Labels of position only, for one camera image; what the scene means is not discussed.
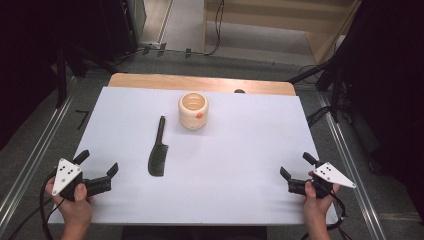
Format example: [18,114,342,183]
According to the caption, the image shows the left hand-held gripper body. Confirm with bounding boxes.
[51,157,113,202]

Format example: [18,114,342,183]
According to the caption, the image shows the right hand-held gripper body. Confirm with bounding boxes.
[287,161,357,200]

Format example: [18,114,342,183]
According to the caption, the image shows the beige round cup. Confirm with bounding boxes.
[177,91,210,131]

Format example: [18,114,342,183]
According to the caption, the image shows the person's right hand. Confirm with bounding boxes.
[302,171,342,228]

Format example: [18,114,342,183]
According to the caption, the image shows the person's left hand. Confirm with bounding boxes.
[44,175,95,232]

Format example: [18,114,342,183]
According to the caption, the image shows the black metal stand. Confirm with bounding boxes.
[53,41,118,109]
[287,54,349,124]

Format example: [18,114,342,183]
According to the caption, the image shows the white board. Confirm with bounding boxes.
[48,86,339,226]

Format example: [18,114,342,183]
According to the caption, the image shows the wooden table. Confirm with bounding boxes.
[107,72,297,97]

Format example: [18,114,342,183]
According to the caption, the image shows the light wooden shelf unit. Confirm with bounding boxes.
[201,0,363,66]

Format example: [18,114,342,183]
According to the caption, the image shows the dark cabinet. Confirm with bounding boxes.
[98,0,148,58]

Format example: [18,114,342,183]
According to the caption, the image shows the metal floor rail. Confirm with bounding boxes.
[0,77,78,231]
[316,91,388,240]

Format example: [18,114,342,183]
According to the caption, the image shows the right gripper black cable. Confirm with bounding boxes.
[300,186,354,240]

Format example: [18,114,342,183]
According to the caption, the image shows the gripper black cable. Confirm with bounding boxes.
[300,186,354,240]
[7,169,67,240]

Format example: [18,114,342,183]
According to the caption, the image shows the black floor cables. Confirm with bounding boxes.
[305,105,334,129]

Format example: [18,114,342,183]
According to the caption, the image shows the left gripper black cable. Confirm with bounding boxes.
[7,169,67,240]

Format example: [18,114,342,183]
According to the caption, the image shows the hanging black cable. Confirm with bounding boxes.
[203,0,226,57]

